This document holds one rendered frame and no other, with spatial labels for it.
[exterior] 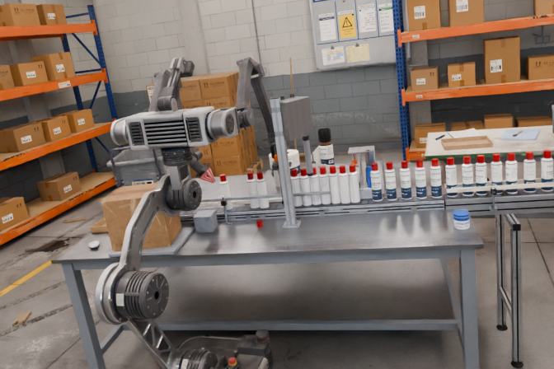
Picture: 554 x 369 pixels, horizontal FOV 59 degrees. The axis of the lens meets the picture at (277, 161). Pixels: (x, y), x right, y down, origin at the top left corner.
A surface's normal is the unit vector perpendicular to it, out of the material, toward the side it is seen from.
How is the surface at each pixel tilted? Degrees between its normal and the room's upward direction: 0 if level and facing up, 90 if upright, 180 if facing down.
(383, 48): 90
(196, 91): 90
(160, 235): 90
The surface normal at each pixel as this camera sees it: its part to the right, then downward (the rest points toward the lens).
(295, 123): 0.69, 0.09
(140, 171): 0.02, 0.31
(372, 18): -0.25, 0.27
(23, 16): 0.92, -0.01
